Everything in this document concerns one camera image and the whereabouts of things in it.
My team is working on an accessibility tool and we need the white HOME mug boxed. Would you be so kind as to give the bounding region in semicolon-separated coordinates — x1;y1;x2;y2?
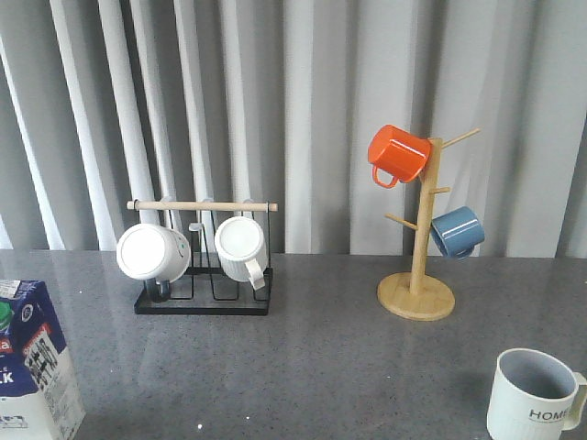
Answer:
486;348;586;439

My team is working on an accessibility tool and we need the blue white milk carton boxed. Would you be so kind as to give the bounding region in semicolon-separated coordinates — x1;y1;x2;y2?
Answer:
1;280;85;439

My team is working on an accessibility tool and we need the white ribbed mug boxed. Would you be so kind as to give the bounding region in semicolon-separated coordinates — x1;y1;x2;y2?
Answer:
215;216;268;291

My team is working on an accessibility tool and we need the orange enamel mug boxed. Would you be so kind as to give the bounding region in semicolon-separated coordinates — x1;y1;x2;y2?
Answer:
368;125;432;188

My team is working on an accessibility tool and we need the wooden mug tree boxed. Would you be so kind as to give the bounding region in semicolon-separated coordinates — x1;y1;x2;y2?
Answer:
377;128;480;321

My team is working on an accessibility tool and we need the white smiley mug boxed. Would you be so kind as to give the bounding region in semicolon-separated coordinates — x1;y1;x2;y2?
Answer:
116;224;192;303

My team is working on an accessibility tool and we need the blue enamel mug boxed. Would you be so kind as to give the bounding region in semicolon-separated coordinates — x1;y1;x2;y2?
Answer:
430;206;485;259

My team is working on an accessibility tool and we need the grey pleated curtain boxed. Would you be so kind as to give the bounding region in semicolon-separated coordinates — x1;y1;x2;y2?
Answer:
1;1;586;258

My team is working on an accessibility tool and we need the black wire mug rack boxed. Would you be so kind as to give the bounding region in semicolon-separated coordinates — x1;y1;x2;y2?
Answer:
127;200;278;315

